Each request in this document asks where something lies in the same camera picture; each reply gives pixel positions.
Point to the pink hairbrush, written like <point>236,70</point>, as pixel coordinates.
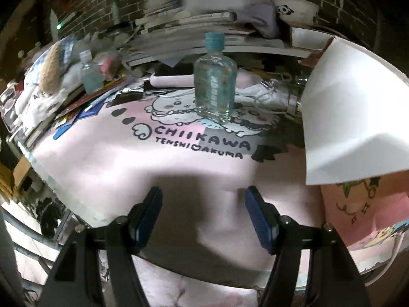
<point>172,80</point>

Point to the white panda bowl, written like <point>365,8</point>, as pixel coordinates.
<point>297,11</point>

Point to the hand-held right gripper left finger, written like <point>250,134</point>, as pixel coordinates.
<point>148,217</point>

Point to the purple cloth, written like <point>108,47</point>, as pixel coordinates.
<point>258,19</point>

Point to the stack of books and papers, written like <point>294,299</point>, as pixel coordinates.
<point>191,28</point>

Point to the large clear bottle blue cap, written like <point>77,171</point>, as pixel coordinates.
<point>215,86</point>

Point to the grey flat box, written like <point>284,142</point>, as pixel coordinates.
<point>303,38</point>

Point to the pink printed mat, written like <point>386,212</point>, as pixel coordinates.
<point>127,166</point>

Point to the pile of stationery packets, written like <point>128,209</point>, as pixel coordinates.
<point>89,102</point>

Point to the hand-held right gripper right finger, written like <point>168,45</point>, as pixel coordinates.
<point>260,220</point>

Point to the small bottle white cap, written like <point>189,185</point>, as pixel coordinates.
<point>89,75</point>

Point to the pink cartoon printed bag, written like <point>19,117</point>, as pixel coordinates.
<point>361,214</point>

